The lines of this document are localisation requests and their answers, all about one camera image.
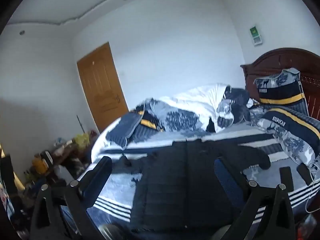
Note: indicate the blue striped pillow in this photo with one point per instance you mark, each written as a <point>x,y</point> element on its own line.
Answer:
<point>122,130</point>

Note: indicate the navy yellow striped pillow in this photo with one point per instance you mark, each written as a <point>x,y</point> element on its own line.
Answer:
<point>280,90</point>

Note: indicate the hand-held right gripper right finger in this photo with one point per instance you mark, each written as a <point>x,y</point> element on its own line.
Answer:
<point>228,182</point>

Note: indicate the green white wall panel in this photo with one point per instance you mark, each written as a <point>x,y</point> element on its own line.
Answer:
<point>256,36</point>

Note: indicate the yellow plastic bag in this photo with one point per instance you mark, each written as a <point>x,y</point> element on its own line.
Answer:
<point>82,140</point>

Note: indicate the wooden door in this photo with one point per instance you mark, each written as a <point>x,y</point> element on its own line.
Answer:
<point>100,85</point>

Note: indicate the white plastic jug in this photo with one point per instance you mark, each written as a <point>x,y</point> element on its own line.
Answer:
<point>62,174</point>

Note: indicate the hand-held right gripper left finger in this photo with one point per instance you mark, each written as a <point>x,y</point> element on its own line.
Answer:
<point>86,193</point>

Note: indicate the black phone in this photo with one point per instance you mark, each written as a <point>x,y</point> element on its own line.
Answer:
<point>304,173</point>

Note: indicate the black puffer jacket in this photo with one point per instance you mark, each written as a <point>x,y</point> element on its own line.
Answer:
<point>175,175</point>

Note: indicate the deer print pillow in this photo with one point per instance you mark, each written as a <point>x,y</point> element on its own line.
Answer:
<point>287,127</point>

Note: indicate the dark wooden headboard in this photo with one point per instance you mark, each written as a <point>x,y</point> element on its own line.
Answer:
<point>275,60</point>

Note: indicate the striped blue white bedsheet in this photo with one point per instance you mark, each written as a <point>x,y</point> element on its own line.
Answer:
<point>160,137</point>

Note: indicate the orange jar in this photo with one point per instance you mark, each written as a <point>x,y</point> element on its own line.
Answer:
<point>40,166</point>

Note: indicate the tree print duvet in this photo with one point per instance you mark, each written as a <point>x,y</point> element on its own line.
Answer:
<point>195,102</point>

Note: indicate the cluttered wooden table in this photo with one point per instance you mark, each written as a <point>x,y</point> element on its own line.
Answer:
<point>65,155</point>

